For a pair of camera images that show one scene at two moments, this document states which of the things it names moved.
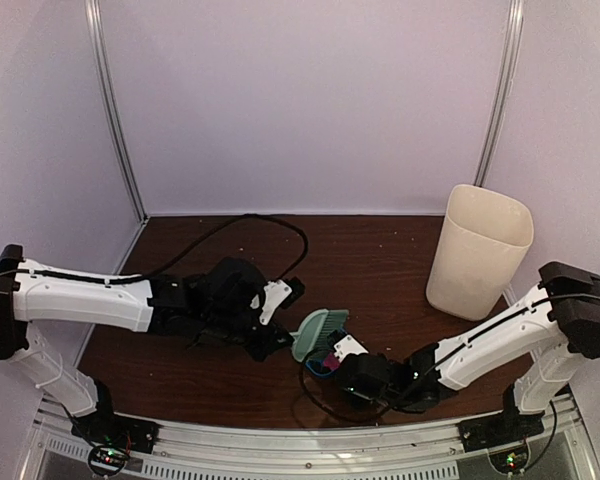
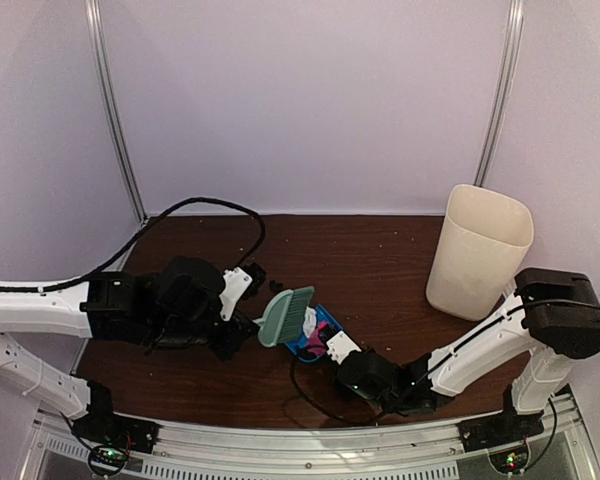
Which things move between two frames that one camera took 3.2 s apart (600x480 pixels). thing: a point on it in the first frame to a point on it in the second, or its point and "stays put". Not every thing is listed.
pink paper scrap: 332,362 to 316,344
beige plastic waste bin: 483,238 stays put
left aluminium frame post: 94,19 stays put
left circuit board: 107,460 stays put
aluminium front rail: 409,449 stays put
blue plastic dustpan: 316,363 to 300,348
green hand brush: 314,331 to 284,316
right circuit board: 511,460 stays put
